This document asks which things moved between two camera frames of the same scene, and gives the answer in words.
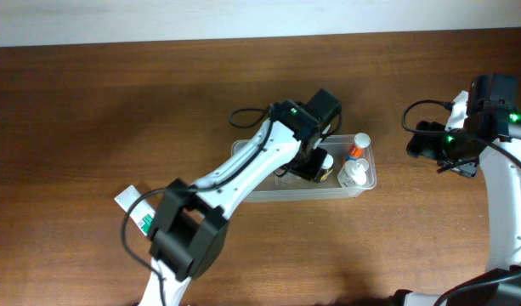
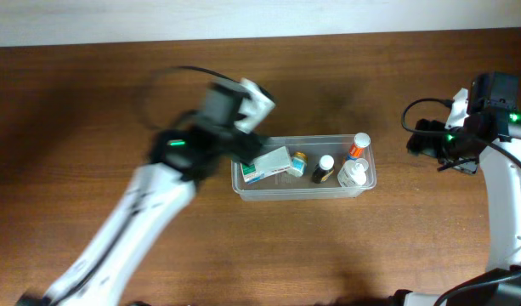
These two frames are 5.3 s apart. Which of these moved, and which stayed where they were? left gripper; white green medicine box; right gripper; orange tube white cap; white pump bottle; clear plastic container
Moved: left gripper; white green medicine box
Stayed: orange tube white cap; clear plastic container; white pump bottle; right gripper
